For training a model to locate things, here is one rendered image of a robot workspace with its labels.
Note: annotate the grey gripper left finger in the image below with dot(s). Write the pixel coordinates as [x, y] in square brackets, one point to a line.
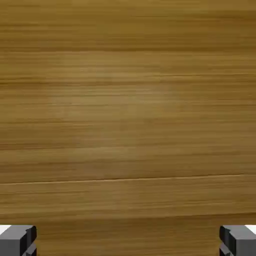
[12, 243]

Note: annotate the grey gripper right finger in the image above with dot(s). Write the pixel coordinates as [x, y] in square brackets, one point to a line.
[244, 243]

